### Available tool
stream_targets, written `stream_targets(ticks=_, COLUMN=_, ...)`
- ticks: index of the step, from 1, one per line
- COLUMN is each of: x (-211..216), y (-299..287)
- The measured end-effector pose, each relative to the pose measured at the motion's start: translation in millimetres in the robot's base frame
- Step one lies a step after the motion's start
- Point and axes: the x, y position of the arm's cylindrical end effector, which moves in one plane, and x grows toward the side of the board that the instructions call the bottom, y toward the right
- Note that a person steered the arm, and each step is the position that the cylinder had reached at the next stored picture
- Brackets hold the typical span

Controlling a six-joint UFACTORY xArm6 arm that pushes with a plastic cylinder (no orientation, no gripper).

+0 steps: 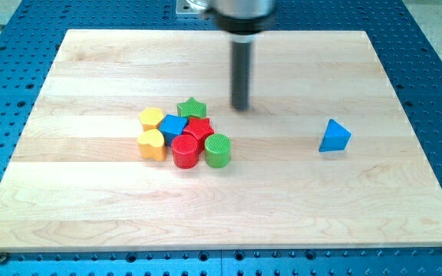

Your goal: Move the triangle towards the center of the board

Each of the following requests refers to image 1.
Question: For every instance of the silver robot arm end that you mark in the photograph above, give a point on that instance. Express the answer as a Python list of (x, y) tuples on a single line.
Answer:
[(242, 17)]

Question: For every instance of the light wooden board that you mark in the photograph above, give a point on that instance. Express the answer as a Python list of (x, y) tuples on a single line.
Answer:
[(77, 182)]

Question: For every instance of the blue triangle block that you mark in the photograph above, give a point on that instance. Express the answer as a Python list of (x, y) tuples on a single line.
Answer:
[(335, 138)]

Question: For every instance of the left board clamp screw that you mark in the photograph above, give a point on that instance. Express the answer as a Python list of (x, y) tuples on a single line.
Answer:
[(4, 256)]

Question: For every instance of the green cylinder block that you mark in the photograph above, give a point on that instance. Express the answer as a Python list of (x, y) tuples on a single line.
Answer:
[(218, 150)]

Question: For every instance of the red star block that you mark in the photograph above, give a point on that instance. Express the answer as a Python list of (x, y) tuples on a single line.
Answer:
[(200, 129)]

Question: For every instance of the red cylinder block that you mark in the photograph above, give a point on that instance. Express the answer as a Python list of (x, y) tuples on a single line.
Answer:
[(185, 151)]

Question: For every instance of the green star block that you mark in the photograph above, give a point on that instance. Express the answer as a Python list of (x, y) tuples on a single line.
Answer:
[(191, 108)]

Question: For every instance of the blue cube block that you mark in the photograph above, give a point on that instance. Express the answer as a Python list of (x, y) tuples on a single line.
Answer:
[(171, 127)]

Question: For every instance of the yellow heart block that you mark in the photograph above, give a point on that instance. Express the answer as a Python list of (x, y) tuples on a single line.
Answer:
[(152, 145)]

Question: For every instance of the yellow pentagon block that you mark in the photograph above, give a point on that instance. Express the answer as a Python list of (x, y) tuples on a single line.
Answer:
[(151, 118)]

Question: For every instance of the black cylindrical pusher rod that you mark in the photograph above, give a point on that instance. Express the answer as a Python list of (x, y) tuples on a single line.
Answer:
[(240, 57)]

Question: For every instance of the silver metal mounting plate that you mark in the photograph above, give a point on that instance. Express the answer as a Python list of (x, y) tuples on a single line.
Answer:
[(191, 7)]

